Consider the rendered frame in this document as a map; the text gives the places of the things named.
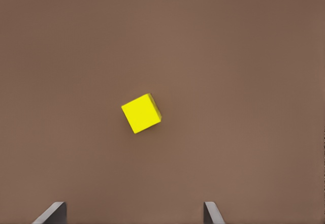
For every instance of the yellow cube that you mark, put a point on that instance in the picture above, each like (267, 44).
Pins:
(141, 113)

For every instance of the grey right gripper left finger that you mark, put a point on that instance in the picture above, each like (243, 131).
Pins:
(54, 215)

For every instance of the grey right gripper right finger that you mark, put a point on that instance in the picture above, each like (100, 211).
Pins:
(212, 215)

